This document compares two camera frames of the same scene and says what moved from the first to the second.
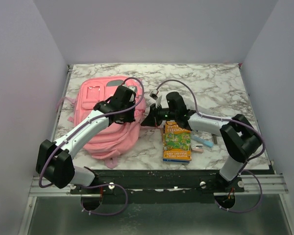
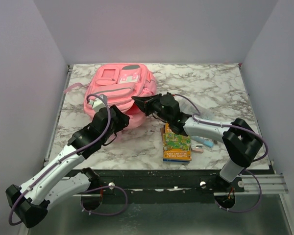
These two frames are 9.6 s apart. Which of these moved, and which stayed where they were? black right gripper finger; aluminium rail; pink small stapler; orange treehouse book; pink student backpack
Moved: pink student backpack; black right gripper finger
Stayed: pink small stapler; orange treehouse book; aluminium rail
